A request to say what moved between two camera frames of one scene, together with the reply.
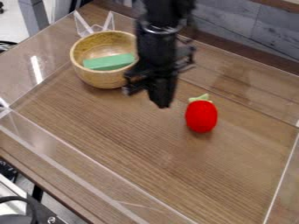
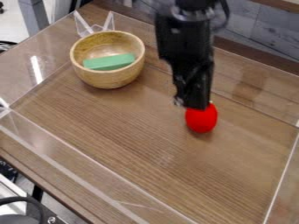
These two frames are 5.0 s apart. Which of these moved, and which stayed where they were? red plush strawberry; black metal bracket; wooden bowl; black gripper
Moved: black gripper
Stayed: red plush strawberry; wooden bowl; black metal bracket
